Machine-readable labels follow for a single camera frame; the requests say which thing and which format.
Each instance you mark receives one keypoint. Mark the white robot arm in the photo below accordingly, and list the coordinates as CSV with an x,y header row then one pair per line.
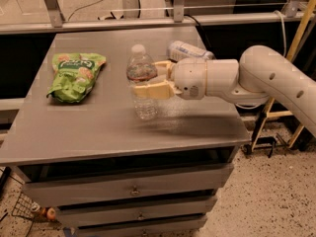
x,y
225,80

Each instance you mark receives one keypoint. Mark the grey drawer cabinet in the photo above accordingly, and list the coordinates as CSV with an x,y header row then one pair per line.
x,y
52,141

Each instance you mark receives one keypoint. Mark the clear plastic water bottle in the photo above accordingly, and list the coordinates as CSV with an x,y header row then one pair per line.
x,y
140,69

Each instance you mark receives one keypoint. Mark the top grey drawer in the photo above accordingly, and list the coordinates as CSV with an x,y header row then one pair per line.
x,y
129,185

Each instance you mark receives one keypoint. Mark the black wire basket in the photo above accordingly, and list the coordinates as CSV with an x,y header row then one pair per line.
x,y
25,207

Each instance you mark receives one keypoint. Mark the white labelled plastic bottle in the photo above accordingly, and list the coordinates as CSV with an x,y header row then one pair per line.
x,y
178,50

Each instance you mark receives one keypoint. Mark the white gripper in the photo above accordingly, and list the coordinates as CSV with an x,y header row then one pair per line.
x,y
189,78

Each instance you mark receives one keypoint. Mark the green snack bag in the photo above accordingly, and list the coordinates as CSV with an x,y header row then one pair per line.
x,y
75,75

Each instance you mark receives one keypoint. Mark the bottom grey drawer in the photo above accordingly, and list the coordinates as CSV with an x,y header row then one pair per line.
x,y
146,227

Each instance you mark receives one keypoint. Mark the grey drawer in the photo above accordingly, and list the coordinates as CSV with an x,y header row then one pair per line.
x,y
136,211
146,227
129,185

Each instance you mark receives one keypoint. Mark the middle grey drawer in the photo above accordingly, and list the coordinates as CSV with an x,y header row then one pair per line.
x,y
136,211

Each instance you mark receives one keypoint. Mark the grey metal railing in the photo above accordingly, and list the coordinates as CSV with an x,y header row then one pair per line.
x,y
57,16

